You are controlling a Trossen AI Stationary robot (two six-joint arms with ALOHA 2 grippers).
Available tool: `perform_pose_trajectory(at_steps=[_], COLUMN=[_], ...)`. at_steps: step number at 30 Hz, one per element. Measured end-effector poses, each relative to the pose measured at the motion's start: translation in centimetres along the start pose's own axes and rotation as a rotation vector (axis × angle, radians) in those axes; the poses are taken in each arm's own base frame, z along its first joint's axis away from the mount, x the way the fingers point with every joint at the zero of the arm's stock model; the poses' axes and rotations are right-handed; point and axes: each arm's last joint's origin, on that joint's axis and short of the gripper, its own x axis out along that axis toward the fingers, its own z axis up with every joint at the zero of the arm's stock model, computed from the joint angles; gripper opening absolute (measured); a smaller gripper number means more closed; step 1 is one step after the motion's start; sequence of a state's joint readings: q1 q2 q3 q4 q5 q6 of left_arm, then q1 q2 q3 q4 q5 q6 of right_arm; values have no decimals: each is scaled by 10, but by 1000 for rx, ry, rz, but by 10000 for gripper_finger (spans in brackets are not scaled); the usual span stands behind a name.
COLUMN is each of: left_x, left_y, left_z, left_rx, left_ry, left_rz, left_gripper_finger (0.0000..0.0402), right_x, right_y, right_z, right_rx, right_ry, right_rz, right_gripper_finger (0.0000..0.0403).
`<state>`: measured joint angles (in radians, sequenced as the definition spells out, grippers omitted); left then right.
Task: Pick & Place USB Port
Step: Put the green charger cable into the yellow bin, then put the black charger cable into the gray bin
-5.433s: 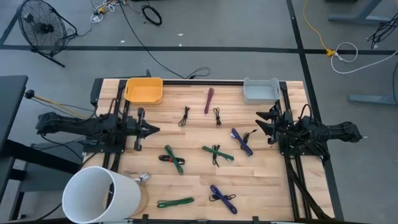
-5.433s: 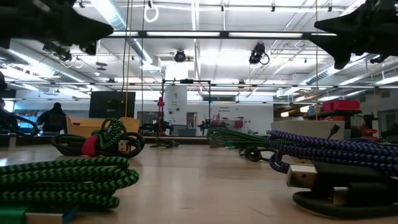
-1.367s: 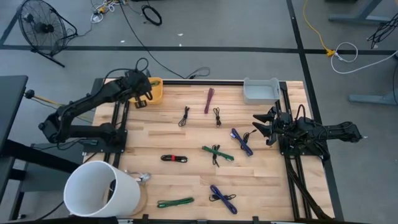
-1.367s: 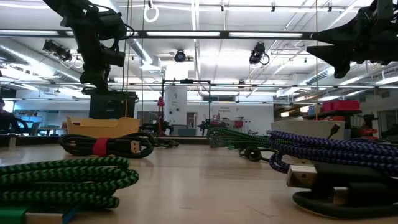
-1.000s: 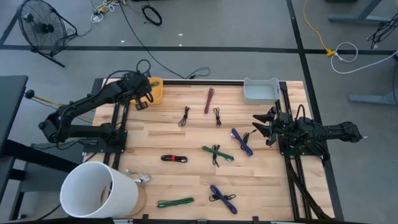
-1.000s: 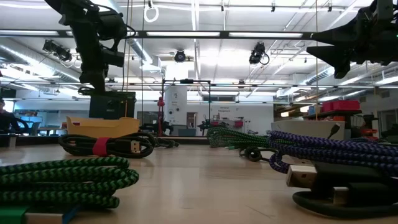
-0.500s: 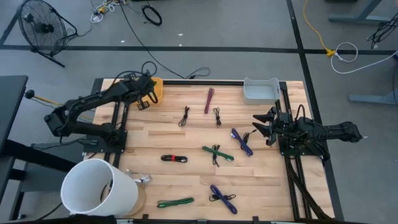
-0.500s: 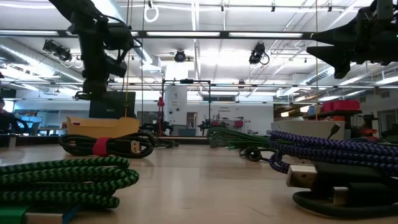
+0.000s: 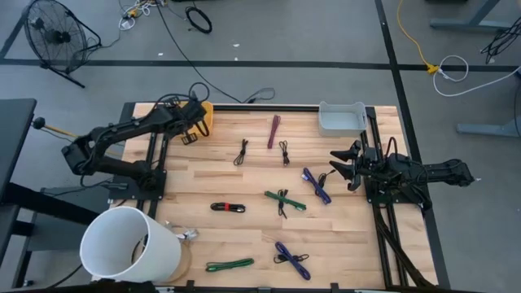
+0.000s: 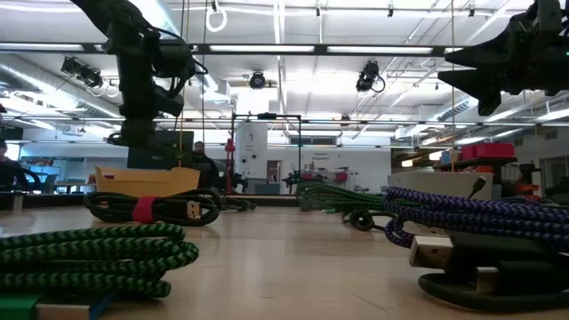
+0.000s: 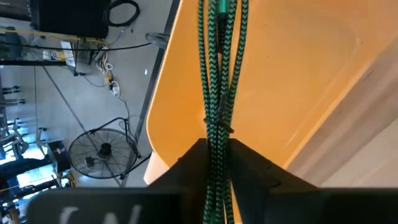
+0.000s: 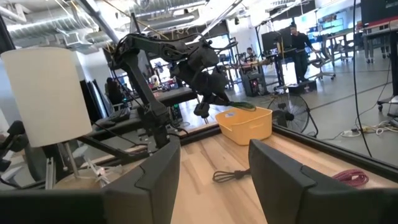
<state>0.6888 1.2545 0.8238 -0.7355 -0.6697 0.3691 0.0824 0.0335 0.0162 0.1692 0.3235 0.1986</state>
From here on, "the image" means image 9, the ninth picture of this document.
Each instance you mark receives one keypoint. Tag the black floor fan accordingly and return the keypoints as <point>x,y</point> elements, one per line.
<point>57,36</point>

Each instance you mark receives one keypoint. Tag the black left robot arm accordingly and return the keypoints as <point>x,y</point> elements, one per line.
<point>122,128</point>

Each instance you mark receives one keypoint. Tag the round wooden lamp base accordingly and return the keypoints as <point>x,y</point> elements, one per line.
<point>185,260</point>

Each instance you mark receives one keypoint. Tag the grey-legged desk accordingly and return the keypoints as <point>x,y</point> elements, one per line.
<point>468,24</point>
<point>488,129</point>

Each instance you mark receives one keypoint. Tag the black low desk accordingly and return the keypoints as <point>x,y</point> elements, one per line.
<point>53,205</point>

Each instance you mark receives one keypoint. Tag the white lamp shade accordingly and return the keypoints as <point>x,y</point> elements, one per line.
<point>163,248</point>

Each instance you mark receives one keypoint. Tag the black aluminium table frame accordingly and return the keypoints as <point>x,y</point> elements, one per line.
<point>264,108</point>

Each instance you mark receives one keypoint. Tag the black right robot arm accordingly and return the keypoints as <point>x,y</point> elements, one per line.
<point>439,171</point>

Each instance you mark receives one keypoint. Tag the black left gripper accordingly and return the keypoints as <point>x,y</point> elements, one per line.
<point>189,114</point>

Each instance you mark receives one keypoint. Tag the yellow plastic bin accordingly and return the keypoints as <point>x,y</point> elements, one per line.
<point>209,112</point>

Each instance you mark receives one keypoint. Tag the pale grey plastic bin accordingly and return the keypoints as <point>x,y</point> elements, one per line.
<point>342,122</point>

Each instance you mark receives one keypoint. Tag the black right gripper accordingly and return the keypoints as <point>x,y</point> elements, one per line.
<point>366,160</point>

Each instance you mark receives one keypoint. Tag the black knob on yellow rod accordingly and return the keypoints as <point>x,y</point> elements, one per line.
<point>38,122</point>

